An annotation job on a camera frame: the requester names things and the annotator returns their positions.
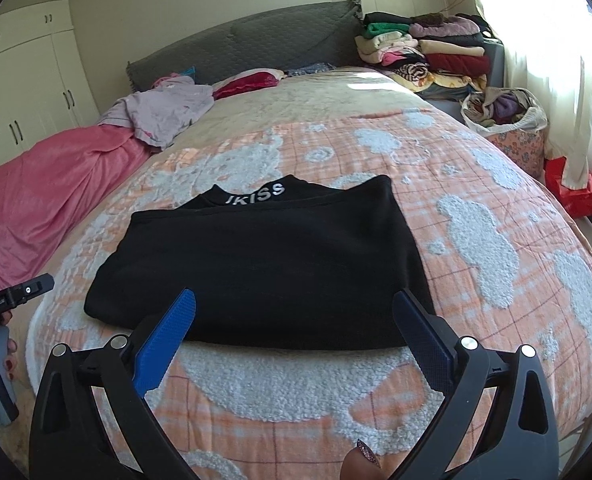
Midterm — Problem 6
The light purple garment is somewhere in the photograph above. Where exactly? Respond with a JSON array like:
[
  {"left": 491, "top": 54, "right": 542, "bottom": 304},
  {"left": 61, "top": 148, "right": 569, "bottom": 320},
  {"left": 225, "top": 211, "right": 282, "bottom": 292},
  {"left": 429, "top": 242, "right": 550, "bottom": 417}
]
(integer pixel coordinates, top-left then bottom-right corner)
[{"left": 97, "top": 76, "right": 215, "bottom": 150}]

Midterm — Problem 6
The white bag of clothes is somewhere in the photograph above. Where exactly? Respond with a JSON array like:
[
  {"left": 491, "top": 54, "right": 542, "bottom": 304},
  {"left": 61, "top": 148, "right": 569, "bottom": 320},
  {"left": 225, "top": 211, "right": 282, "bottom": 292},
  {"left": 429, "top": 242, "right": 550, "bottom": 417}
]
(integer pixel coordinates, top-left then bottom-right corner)
[{"left": 460, "top": 87, "right": 549, "bottom": 136}]

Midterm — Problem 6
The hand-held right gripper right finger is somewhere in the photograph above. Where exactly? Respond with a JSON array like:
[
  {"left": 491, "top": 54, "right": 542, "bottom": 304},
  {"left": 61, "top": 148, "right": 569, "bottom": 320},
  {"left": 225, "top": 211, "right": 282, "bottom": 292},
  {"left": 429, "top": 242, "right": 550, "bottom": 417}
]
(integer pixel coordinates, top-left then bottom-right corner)
[{"left": 388, "top": 289, "right": 561, "bottom": 480}]

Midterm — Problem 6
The blue patterned cloth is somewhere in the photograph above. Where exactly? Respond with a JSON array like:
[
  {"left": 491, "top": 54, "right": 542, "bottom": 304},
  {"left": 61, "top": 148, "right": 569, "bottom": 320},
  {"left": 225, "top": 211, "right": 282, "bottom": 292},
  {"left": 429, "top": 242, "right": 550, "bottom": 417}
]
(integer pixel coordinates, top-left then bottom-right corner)
[{"left": 286, "top": 62, "right": 337, "bottom": 78}]

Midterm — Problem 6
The stack of folded clothes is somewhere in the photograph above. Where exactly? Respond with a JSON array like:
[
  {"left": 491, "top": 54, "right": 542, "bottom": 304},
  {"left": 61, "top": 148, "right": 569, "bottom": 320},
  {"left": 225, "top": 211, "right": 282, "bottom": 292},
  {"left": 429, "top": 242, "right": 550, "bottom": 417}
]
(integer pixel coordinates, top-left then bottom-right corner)
[{"left": 354, "top": 11, "right": 494, "bottom": 95}]

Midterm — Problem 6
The red box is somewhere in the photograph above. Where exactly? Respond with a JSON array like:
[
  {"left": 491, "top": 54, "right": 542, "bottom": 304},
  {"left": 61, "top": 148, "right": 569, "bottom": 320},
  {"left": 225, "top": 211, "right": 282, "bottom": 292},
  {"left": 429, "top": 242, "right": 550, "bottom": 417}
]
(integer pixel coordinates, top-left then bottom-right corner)
[{"left": 544, "top": 156, "right": 592, "bottom": 218}]

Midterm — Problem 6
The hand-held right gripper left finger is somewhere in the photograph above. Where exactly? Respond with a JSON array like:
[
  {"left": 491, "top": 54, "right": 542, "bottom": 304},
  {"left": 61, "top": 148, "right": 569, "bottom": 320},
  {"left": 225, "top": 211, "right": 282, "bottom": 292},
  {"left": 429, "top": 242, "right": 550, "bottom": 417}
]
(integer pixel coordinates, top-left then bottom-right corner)
[{"left": 28, "top": 287, "right": 199, "bottom": 480}]

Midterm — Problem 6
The black sweater with orange cuffs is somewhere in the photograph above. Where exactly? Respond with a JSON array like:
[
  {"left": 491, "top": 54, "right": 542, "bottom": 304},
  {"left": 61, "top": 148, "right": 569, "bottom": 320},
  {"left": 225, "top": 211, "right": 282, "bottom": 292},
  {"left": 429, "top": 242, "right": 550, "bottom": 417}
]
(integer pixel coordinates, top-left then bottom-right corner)
[{"left": 83, "top": 174, "right": 437, "bottom": 352}]

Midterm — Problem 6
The pink duvet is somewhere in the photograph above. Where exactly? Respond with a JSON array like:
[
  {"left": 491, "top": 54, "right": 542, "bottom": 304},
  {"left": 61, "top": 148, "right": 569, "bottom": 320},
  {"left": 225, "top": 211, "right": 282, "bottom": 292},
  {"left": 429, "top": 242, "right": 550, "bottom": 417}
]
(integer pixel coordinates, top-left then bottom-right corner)
[{"left": 0, "top": 122, "right": 151, "bottom": 301}]

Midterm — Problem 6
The person's right hand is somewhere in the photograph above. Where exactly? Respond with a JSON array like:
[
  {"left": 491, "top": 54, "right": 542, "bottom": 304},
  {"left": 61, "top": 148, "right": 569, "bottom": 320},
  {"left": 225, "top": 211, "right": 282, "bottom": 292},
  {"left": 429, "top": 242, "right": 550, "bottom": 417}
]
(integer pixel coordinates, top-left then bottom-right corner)
[{"left": 340, "top": 439, "right": 384, "bottom": 480}]

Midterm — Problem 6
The beige bed sheet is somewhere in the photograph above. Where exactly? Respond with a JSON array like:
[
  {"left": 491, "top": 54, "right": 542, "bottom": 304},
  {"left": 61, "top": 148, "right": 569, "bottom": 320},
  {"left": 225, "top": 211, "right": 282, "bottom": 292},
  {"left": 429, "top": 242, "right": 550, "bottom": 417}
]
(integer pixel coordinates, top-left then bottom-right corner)
[{"left": 36, "top": 67, "right": 429, "bottom": 281}]

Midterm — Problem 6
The floral storage box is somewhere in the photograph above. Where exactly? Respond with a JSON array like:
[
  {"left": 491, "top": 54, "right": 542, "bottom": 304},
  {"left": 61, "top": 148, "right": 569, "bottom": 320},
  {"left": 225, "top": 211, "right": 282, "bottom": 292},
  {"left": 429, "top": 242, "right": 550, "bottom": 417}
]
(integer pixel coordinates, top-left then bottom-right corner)
[{"left": 486, "top": 127, "right": 546, "bottom": 178}]

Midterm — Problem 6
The grey padded headboard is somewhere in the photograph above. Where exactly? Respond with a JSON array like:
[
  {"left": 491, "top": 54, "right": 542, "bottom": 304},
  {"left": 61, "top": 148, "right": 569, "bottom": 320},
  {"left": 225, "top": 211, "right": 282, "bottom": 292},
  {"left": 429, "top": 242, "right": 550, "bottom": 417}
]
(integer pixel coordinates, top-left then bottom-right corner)
[{"left": 126, "top": 0, "right": 364, "bottom": 93}]

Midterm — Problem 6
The cream wardrobe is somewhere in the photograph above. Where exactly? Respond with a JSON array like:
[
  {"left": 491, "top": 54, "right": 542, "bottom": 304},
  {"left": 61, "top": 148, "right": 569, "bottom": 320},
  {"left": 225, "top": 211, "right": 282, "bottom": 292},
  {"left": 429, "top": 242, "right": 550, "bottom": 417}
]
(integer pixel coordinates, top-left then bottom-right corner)
[{"left": 0, "top": 7, "right": 102, "bottom": 176}]

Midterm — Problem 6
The white curtain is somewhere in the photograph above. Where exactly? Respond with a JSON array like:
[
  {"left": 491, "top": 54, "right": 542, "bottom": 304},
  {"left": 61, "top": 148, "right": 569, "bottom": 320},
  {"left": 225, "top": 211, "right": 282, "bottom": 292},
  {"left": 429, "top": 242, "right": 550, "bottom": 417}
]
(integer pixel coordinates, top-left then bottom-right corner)
[{"left": 468, "top": 0, "right": 592, "bottom": 188}]

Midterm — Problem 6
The red pillow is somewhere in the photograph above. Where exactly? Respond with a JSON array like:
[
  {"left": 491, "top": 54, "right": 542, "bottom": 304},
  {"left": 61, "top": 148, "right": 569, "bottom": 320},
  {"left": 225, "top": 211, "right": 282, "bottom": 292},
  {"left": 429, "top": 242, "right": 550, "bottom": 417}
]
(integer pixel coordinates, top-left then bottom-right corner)
[{"left": 212, "top": 71, "right": 287, "bottom": 101}]

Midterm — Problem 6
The orange and white fleece blanket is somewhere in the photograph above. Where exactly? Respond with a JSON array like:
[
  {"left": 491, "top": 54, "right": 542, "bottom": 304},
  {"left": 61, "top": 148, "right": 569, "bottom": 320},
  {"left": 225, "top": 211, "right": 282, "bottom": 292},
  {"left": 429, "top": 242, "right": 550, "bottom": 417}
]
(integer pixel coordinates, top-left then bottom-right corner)
[{"left": 26, "top": 107, "right": 592, "bottom": 480}]

